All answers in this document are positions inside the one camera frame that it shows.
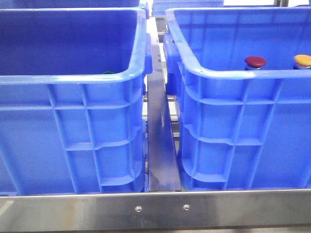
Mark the red mushroom push button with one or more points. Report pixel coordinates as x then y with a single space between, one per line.
254 62

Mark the yellow mushroom push button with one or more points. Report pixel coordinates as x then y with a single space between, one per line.
302 61

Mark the right blue plastic crate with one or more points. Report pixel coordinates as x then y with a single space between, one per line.
241 129

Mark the blue plastic crate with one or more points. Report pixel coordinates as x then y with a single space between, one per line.
241 129
65 127

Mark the left blue plastic crate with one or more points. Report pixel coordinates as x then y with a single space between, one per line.
65 127

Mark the far right blue crate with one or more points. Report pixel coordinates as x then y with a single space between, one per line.
160 6

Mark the far left blue crate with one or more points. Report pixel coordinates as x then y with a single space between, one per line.
33 4

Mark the stainless steel front rail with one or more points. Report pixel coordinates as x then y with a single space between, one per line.
156 211

